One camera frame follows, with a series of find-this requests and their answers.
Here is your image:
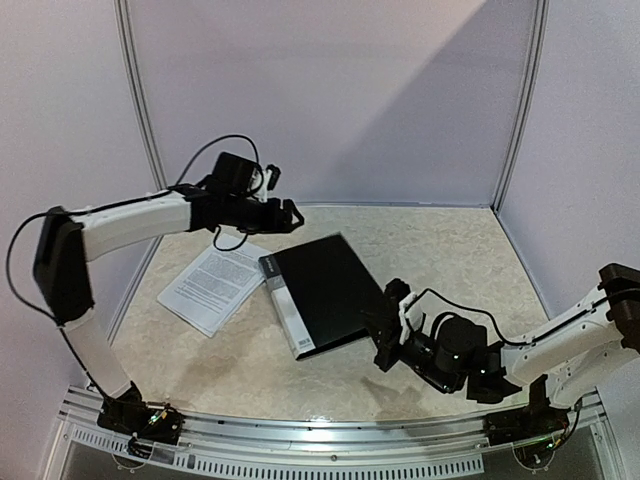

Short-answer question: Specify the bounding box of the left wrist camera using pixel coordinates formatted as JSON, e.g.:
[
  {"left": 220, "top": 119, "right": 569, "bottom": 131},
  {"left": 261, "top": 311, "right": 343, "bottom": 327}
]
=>
[{"left": 257, "top": 164, "right": 281, "bottom": 203}]

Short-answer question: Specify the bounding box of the right aluminium frame post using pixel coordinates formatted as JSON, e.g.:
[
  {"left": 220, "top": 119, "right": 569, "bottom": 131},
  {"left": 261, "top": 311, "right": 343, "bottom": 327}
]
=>
[{"left": 491, "top": 0, "right": 550, "bottom": 216}]

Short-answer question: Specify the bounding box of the black file folder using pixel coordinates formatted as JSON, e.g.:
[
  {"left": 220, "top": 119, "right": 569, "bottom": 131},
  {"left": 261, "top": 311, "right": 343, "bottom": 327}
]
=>
[{"left": 259, "top": 233, "right": 385, "bottom": 360}]

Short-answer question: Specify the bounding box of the curved aluminium rail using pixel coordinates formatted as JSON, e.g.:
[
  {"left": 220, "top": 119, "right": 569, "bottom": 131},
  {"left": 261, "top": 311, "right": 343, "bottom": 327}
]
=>
[{"left": 58, "top": 384, "right": 609, "bottom": 456}]

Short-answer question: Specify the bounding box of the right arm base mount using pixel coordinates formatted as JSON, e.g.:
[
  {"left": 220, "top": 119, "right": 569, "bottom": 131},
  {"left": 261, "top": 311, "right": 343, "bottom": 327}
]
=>
[{"left": 483, "top": 375, "right": 570, "bottom": 446}]

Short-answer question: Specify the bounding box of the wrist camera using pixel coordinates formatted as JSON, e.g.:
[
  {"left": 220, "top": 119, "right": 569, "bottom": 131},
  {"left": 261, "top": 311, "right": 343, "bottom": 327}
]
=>
[
  {"left": 398, "top": 291, "right": 425, "bottom": 345},
  {"left": 257, "top": 164, "right": 281, "bottom": 203}
]

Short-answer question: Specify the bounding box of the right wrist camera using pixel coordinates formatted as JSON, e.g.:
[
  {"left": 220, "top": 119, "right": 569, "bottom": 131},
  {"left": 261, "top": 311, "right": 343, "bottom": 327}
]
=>
[{"left": 398, "top": 291, "right": 425, "bottom": 345}]

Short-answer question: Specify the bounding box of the perforated white cable tray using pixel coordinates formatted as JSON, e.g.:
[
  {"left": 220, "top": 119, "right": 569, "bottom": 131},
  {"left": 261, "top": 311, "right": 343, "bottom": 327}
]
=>
[{"left": 61, "top": 427, "right": 485, "bottom": 479}]

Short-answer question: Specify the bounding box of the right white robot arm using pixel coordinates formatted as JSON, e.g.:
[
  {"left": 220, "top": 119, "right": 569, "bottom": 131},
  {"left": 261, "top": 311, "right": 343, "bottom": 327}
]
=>
[{"left": 365, "top": 263, "right": 639, "bottom": 436}]

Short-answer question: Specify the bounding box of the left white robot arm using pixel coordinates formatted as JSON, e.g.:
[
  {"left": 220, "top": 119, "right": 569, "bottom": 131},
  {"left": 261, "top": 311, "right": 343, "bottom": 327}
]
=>
[{"left": 33, "top": 152, "right": 304, "bottom": 434}]

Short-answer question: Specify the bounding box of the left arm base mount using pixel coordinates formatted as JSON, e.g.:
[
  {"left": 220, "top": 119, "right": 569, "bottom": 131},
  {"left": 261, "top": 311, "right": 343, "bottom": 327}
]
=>
[{"left": 97, "top": 382, "right": 184, "bottom": 445}]

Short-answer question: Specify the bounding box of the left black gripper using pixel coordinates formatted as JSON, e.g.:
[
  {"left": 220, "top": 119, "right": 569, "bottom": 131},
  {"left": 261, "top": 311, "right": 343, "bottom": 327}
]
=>
[{"left": 224, "top": 195, "right": 304, "bottom": 236}]

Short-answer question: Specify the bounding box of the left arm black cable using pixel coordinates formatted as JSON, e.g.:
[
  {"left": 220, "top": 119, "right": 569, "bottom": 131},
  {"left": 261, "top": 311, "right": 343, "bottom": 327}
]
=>
[{"left": 5, "top": 133, "right": 264, "bottom": 321}]

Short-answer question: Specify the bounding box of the printed paper stack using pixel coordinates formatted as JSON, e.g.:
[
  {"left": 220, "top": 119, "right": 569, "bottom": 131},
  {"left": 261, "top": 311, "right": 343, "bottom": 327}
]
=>
[{"left": 157, "top": 233, "right": 269, "bottom": 338}]

